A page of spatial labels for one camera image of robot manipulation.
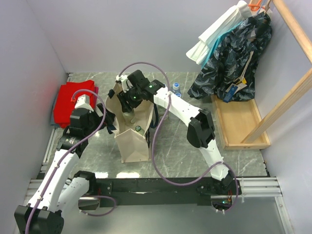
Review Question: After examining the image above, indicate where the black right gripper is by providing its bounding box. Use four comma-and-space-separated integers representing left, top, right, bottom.
117, 85, 143, 114

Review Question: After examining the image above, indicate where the green cap glass bottle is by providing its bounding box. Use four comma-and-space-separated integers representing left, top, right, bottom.
122, 110, 136, 126

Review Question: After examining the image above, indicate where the green cap bottle front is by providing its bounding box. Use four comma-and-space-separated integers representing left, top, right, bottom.
135, 125, 145, 136

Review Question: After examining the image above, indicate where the blue label water bottle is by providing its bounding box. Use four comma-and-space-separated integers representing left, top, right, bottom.
171, 82, 181, 94

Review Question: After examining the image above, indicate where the beige canvas tote bag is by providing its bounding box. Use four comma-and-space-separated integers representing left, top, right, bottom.
105, 84, 154, 163

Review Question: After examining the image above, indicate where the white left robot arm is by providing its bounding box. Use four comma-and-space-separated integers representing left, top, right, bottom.
14, 104, 115, 234

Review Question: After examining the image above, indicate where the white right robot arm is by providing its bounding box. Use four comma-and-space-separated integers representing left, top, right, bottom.
116, 70, 239, 194

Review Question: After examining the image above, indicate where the red folded cloth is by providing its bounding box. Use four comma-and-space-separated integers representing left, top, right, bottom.
53, 80, 98, 128

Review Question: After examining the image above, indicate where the white pleated garment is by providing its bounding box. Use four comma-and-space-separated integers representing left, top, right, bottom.
186, 0, 252, 65

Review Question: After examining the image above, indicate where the black base beam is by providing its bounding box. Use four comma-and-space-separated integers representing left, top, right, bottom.
97, 177, 242, 206

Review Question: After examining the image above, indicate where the blue hang tag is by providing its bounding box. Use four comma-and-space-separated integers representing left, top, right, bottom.
223, 83, 238, 103

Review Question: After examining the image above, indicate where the dark patterned shirt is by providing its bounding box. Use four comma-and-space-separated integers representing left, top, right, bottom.
188, 12, 273, 101

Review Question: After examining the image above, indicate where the wooden tray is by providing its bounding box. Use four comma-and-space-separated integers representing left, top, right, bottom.
211, 95, 271, 150

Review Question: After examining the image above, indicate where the teal garment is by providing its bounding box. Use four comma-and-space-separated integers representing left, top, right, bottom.
200, 19, 243, 68

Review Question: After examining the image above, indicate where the orange clothes hanger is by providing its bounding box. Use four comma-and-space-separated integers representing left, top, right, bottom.
248, 0, 262, 12

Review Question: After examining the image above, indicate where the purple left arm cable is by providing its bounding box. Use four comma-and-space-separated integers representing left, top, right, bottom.
24, 89, 117, 234

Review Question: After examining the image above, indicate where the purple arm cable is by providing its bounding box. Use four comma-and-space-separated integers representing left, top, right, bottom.
119, 62, 241, 215
24, 89, 117, 234

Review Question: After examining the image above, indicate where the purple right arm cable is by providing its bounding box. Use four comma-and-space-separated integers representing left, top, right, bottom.
119, 62, 241, 215

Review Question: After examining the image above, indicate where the wooden rack frame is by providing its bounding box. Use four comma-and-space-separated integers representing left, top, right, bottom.
243, 0, 312, 143

